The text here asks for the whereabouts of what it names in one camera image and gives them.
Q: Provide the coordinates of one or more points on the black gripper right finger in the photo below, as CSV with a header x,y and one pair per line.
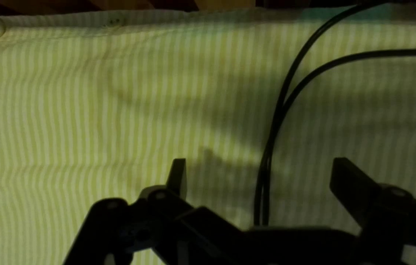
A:
x,y
394,226

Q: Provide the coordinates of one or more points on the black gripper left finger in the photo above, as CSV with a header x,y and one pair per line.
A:
x,y
134,230

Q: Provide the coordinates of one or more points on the yellow striped blanket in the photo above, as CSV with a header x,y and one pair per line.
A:
x,y
94,123

